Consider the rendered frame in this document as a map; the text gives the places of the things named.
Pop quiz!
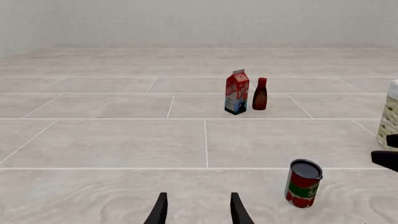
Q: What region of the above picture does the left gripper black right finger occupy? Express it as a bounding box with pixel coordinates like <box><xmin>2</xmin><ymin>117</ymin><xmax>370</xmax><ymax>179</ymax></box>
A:
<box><xmin>230</xmin><ymin>192</ymin><xmax>256</xmax><ymax>224</ymax></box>

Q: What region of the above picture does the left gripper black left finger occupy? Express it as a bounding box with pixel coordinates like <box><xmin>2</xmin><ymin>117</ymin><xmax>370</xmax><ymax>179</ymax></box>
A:
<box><xmin>143</xmin><ymin>192</ymin><xmax>169</xmax><ymax>224</ymax></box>

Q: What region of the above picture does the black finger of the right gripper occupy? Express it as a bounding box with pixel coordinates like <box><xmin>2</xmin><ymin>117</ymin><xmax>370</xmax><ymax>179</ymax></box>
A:
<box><xmin>371</xmin><ymin>150</ymin><xmax>398</xmax><ymax>173</ymax></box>
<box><xmin>386</xmin><ymin>133</ymin><xmax>398</xmax><ymax>149</ymax></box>

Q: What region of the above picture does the white woven basket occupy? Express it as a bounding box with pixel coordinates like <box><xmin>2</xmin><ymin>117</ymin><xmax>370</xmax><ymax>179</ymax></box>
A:
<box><xmin>376</xmin><ymin>78</ymin><xmax>398</xmax><ymax>150</ymax></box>

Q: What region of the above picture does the tomato sauce can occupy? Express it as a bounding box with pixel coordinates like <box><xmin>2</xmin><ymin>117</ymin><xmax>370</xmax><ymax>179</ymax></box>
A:
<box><xmin>284</xmin><ymin>159</ymin><xmax>323</xmax><ymax>208</ymax></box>

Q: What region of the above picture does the red ketchup bottle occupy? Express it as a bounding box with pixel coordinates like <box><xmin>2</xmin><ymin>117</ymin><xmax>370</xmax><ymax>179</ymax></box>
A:
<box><xmin>252</xmin><ymin>77</ymin><xmax>268</xmax><ymax>111</ymax></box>

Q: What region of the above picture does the red white milk carton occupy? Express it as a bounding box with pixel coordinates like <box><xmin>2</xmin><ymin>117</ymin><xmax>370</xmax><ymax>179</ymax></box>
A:
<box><xmin>223</xmin><ymin>69</ymin><xmax>251</xmax><ymax>116</ymax></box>

